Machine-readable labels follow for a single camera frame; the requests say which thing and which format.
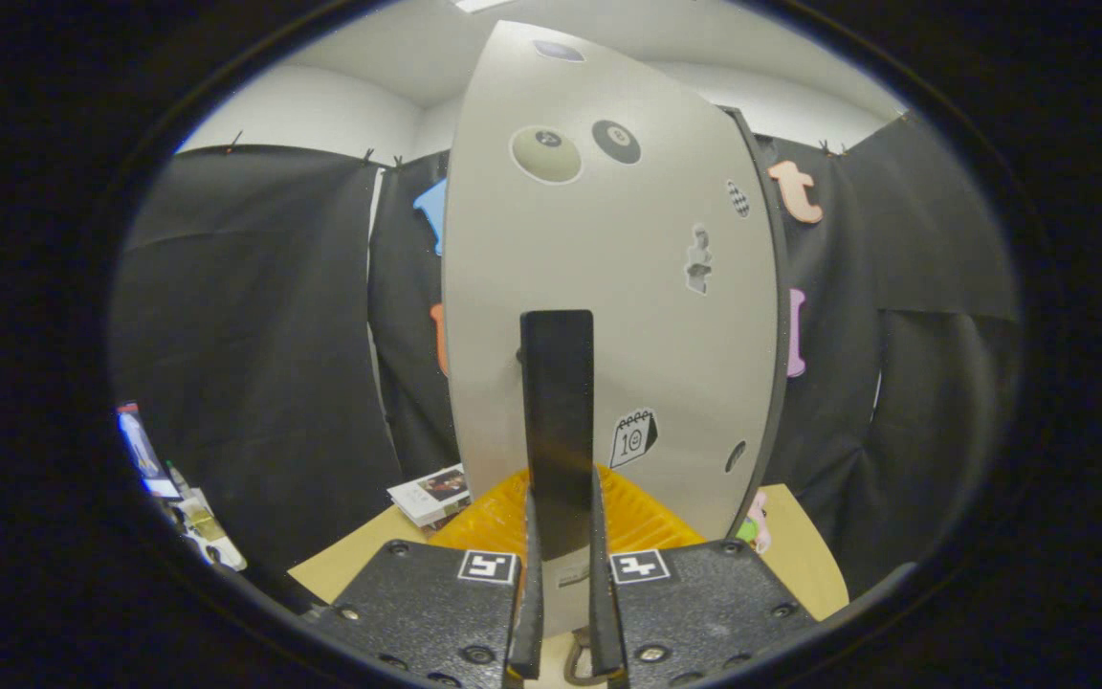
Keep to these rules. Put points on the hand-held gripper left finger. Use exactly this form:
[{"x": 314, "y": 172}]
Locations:
[{"x": 532, "y": 612}]

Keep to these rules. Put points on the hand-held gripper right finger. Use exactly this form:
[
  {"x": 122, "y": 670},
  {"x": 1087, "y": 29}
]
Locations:
[{"x": 604, "y": 612}]

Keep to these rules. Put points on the light grey shoe cabinet door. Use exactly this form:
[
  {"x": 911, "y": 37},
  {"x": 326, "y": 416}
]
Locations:
[{"x": 608, "y": 287}]

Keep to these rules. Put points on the dark grey shoe cabinet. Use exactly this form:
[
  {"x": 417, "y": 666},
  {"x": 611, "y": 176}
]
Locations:
[{"x": 781, "y": 249}]

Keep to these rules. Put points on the white book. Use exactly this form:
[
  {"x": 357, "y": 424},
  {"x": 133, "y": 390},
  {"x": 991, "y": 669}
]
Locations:
[{"x": 431, "y": 493}]

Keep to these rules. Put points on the pink green plush toy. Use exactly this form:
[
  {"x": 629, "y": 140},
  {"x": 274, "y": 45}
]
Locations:
[{"x": 757, "y": 522}]

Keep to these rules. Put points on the yellow white clutter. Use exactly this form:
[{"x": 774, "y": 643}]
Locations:
[{"x": 207, "y": 526}]

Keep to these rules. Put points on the black backdrop cloth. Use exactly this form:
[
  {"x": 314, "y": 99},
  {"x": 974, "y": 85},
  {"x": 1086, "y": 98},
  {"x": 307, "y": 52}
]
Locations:
[{"x": 254, "y": 335}]

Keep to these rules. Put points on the long ceiling light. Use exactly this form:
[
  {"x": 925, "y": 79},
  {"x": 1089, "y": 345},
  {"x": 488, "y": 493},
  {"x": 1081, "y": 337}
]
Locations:
[{"x": 479, "y": 4}]

